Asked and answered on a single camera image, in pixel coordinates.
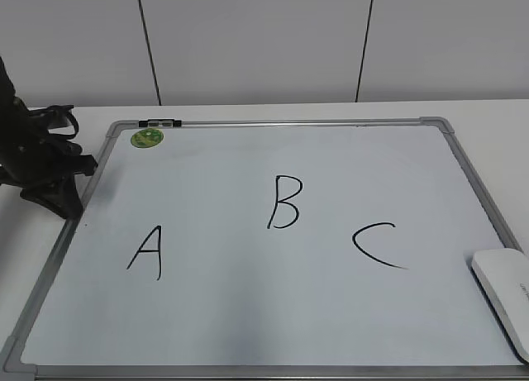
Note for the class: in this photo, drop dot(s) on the white whiteboard eraser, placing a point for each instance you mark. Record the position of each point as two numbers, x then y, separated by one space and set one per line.
503 275

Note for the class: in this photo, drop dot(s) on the white whiteboard grey frame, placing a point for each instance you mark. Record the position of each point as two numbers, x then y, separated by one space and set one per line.
272 250

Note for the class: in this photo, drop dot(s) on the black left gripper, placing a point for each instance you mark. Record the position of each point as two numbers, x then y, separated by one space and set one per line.
32 143

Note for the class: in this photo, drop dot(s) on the green round magnet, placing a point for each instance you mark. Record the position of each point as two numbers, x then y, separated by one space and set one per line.
147 138

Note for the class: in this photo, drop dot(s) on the black grey board hanger clip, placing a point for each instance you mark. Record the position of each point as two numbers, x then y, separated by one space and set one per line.
160 123

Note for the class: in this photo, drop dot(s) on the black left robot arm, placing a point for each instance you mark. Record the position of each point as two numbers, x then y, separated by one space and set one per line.
38 154

